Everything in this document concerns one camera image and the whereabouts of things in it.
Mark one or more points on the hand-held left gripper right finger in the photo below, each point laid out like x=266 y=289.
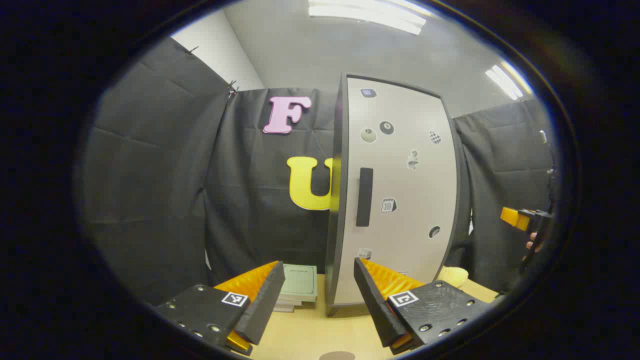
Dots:
x=377 y=310

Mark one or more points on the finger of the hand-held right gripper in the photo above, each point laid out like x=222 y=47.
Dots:
x=515 y=218

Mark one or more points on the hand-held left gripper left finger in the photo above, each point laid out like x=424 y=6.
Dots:
x=265 y=300

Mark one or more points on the brown round coaster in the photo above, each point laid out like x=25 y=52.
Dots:
x=337 y=356

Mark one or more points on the beige cabinet door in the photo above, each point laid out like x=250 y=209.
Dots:
x=405 y=200

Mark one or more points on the grey book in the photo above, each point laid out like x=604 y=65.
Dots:
x=286 y=305

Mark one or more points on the small ceiling light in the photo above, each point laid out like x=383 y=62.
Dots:
x=505 y=80

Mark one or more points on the black backdrop cloth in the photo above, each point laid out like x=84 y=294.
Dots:
x=150 y=175

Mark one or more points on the long ceiling light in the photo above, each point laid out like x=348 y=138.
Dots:
x=367 y=12

